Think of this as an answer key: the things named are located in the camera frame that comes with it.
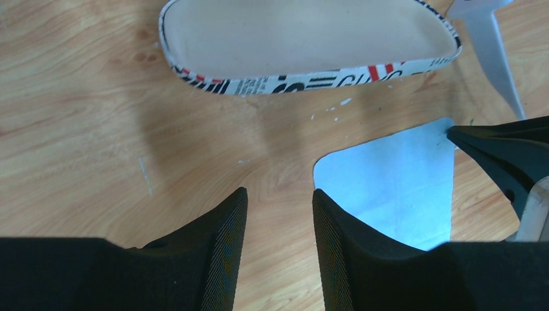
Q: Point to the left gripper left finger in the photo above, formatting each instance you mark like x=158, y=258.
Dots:
x=193, y=268

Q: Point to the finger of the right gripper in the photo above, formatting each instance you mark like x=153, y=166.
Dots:
x=514, y=155

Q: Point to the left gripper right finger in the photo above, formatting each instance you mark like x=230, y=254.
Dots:
x=363, y=269

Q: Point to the light blue cleaning cloth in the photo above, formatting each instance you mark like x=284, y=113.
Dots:
x=401, y=184

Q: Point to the white frame sunglasses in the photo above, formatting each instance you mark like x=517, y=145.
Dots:
x=482, y=26

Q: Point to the flag print glasses case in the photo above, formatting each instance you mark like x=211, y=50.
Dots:
x=245, y=48

